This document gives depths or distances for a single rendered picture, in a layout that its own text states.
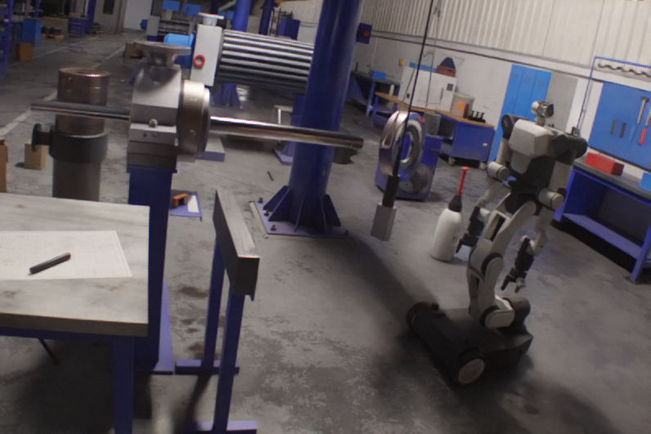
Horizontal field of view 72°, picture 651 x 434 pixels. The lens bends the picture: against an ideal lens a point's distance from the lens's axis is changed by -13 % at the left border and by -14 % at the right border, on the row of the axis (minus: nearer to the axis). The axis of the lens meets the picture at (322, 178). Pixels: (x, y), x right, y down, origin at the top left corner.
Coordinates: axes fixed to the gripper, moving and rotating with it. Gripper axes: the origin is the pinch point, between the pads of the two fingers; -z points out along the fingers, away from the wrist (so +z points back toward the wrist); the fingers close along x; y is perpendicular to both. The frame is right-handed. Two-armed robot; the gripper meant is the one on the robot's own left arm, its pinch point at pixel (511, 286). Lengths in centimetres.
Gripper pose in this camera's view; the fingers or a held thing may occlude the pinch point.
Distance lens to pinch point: 269.9
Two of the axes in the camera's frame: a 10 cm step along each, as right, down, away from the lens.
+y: 3.3, 3.2, -8.9
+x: -8.7, -2.7, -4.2
